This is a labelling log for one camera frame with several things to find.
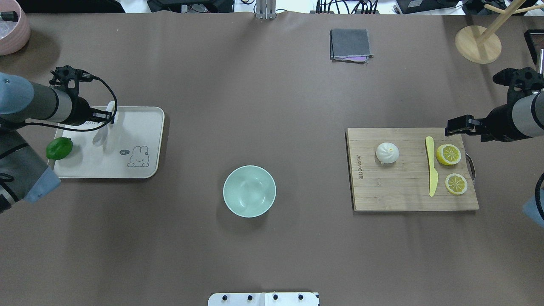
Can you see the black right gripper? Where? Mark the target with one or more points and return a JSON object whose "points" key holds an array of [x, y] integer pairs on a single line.
{"points": [[501, 122]]}

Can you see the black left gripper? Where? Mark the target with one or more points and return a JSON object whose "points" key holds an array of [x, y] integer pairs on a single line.
{"points": [[80, 111]]}

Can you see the white ceramic spoon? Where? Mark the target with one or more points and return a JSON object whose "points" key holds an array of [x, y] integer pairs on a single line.
{"points": [[101, 135]]}

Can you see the white steamed bun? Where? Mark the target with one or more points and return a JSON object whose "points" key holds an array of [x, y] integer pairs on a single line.
{"points": [[387, 153]]}

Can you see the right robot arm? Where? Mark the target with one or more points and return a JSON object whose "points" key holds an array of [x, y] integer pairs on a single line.
{"points": [[522, 117]]}

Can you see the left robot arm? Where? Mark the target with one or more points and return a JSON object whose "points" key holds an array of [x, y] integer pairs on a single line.
{"points": [[24, 175]]}

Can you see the pink bowl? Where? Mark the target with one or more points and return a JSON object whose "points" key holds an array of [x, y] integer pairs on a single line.
{"points": [[14, 34]]}

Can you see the mint green bowl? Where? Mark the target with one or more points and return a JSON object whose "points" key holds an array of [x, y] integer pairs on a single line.
{"points": [[249, 191]]}

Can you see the lemon half front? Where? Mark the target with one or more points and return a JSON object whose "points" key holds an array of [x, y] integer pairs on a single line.
{"points": [[456, 184]]}

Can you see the yellow plastic knife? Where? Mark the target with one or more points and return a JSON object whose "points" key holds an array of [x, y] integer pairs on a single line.
{"points": [[433, 174]]}

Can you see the wooden stand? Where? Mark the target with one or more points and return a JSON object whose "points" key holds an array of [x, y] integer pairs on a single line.
{"points": [[481, 45]]}

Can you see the cream rabbit tray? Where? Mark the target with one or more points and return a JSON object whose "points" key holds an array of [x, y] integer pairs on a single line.
{"points": [[131, 150]]}

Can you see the wooden cutting board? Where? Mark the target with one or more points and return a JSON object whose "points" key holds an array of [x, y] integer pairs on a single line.
{"points": [[404, 185]]}

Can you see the grey folded cloth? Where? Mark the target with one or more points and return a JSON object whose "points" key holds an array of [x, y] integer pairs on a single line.
{"points": [[350, 45]]}

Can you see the lemon half near handle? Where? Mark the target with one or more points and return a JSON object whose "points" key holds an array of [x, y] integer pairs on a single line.
{"points": [[448, 154]]}

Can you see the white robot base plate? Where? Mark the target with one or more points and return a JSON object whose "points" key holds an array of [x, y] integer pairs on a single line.
{"points": [[264, 299]]}

